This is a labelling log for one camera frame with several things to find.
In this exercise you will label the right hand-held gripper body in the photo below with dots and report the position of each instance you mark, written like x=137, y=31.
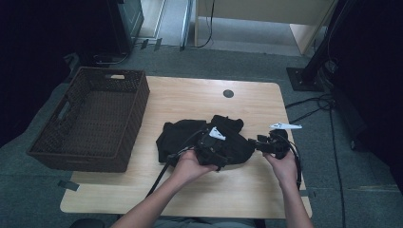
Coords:
x=278, y=142

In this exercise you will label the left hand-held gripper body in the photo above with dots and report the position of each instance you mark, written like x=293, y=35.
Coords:
x=212, y=148

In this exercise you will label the black pants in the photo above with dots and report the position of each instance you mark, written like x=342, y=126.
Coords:
x=177, y=136

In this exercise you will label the brown woven basket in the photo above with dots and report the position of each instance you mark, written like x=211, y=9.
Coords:
x=95, y=126

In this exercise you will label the person's right hand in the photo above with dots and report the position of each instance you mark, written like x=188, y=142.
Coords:
x=285, y=171

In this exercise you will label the person's left hand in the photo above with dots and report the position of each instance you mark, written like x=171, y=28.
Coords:
x=188, y=167

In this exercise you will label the grey floor tape strip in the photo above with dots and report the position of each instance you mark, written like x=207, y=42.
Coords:
x=68, y=185
x=302, y=193

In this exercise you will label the black round table grommet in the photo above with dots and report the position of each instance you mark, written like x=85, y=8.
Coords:
x=228, y=93

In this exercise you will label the black metal stand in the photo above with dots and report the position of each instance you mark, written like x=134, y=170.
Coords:
x=305, y=79

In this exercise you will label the person's grey trousers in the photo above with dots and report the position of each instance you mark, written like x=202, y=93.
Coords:
x=206, y=223

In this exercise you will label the leaning metal panel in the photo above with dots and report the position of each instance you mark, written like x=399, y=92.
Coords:
x=186, y=28

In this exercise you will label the light wooden desk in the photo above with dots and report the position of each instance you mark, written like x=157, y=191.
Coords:
x=269, y=9

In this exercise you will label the black chair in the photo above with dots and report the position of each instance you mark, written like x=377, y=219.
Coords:
x=87, y=223

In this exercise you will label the black cabinet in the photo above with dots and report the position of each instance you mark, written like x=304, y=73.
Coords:
x=123, y=25

